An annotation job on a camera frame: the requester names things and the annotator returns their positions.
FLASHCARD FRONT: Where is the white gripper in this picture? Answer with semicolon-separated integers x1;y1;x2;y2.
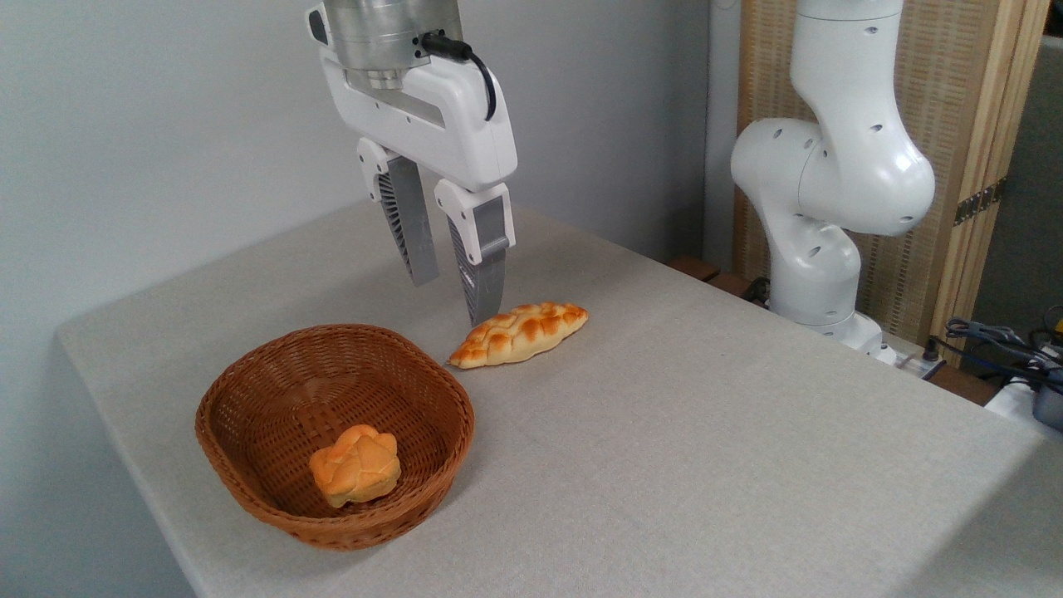
319;48;518;327

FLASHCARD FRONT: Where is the long braided bread loaf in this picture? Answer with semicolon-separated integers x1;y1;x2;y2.
448;302;590;370

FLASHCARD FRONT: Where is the brown wicker basket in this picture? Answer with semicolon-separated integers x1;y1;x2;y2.
194;323;477;552

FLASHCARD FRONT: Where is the round golden bread bun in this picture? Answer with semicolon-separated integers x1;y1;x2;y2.
309;424;402;509

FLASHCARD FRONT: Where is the brown wooden furniture edge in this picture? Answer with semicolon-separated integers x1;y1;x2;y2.
668;255;775;306

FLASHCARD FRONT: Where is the grey tablecloth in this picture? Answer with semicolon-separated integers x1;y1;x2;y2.
56;198;1063;598

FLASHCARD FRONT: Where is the white power strip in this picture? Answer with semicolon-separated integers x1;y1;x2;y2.
877;344;948;381

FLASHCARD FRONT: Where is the metal screen hinge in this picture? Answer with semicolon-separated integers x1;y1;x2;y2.
953;178;1007;227

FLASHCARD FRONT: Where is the grey device box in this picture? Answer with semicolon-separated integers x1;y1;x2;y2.
1031;365;1063;434

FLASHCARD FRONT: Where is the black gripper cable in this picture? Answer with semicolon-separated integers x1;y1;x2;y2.
421;32;498;122

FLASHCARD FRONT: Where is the bundle of dark cables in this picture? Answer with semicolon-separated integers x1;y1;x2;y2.
923;306;1063;393

